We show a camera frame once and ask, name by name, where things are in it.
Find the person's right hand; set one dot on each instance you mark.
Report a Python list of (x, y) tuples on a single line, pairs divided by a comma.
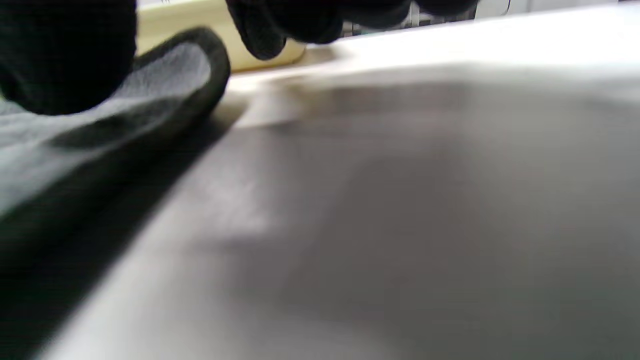
[(60, 50)]

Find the grey and blue hand towel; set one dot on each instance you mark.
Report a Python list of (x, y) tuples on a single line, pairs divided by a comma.
[(150, 80)]

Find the beige plastic tray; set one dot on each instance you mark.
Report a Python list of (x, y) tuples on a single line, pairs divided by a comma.
[(170, 25)]

